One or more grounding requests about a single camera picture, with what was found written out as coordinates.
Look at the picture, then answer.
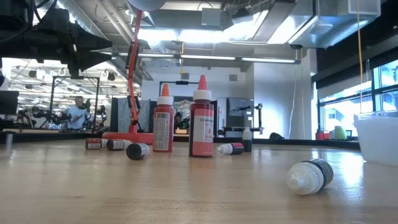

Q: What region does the black stand with shelf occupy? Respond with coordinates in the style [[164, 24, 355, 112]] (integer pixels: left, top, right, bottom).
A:
[[222, 103, 265, 135]]

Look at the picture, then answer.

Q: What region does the clear plastic bin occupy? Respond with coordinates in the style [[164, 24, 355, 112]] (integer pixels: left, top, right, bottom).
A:
[[353, 111, 398, 166]]

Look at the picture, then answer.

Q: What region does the black aluminium table frame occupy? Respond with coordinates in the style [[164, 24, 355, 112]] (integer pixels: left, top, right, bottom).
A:
[[0, 130, 361, 150]]

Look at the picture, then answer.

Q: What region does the long ceiling light fixture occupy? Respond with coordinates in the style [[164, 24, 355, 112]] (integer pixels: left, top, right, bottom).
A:
[[111, 51, 302, 65]]

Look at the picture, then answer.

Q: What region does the person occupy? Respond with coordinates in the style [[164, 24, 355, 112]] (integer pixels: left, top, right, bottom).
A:
[[174, 111, 184, 130], [66, 95, 88, 130]]

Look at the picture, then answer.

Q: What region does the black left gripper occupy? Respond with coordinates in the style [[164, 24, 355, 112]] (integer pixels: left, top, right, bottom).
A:
[[0, 7, 113, 78]]

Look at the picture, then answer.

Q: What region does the grey partition panel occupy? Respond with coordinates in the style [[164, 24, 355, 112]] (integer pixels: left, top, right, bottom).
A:
[[110, 97, 150, 133]]

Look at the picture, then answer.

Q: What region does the grey metal cabinet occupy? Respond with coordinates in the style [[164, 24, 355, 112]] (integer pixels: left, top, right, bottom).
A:
[[226, 97, 255, 138]]

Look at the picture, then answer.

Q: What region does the black monitor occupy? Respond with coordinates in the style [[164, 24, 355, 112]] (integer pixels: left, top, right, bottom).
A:
[[0, 90, 19, 115]]

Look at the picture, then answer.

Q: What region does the grey ceiling box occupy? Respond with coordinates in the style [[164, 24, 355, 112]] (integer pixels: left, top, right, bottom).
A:
[[201, 7, 222, 27]]

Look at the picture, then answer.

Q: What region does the black rig frame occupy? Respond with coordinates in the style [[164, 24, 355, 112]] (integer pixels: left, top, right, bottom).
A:
[[49, 75, 101, 131], [159, 80, 200, 98]]

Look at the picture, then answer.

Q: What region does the red desk lamp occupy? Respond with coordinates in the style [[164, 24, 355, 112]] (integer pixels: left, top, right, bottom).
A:
[[101, 0, 167, 145]]

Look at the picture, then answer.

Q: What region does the grey metal post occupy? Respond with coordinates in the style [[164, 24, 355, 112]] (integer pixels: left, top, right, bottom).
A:
[[4, 131, 14, 152]]

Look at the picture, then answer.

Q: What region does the green object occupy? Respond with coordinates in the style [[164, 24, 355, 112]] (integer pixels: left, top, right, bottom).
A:
[[334, 125, 347, 141]]

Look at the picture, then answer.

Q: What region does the red food coloring squeeze bottle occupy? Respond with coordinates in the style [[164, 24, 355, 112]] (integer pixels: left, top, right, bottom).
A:
[[188, 74, 215, 159]]

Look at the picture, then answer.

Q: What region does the silver ventilation duct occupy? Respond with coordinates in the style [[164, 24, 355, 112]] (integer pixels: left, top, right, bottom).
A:
[[251, 0, 382, 50]]

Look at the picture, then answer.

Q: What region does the small food coloring dropper bottle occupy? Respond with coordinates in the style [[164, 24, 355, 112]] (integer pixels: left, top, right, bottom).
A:
[[126, 142, 151, 161], [285, 157, 335, 196], [106, 139, 133, 152], [242, 126, 254, 153], [216, 142, 245, 156], [85, 138, 108, 151]]

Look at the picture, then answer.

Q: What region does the white cloth cover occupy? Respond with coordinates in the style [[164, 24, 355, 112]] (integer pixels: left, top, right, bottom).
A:
[[174, 99, 190, 125]]

